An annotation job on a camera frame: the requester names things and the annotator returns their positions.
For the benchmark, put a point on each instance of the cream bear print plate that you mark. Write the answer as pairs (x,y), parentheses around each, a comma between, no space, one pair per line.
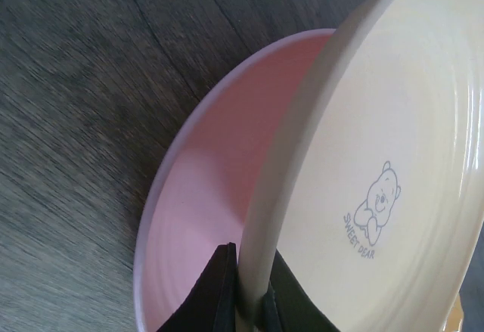
(372,188)

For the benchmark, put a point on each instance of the plain pink round plate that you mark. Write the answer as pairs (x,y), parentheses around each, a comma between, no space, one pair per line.
(200,193)

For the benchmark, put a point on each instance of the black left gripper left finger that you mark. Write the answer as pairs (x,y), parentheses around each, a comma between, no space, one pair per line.
(210,305)

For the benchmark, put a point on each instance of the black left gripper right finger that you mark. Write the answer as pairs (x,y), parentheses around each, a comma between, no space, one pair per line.
(286,307)

